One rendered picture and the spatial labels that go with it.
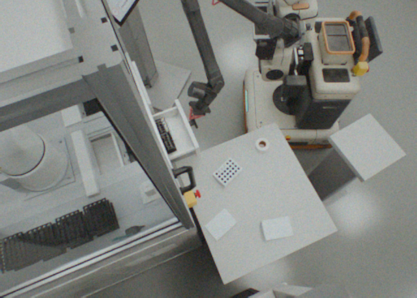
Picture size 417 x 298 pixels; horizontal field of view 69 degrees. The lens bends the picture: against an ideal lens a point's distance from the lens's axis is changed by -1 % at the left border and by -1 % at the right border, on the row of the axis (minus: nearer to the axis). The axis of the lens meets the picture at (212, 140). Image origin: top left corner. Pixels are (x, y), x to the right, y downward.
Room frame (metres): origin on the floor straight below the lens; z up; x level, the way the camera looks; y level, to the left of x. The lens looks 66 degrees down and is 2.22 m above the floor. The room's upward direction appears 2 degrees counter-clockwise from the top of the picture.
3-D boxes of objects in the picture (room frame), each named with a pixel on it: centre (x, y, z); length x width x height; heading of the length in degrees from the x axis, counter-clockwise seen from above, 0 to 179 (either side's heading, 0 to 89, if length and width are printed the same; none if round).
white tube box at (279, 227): (0.19, -0.28, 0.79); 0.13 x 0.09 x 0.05; 97
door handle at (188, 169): (0.23, 0.07, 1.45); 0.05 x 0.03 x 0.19; 111
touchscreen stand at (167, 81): (1.55, 0.48, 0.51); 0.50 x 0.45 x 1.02; 66
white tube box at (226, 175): (0.47, -0.07, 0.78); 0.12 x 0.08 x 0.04; 133
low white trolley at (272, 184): (0.35, -0.19, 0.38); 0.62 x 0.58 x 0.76; 21
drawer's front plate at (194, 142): (0.68, 0.12, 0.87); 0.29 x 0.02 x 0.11; 21
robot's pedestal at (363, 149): (0.59, -0.81, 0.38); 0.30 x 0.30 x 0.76; 28
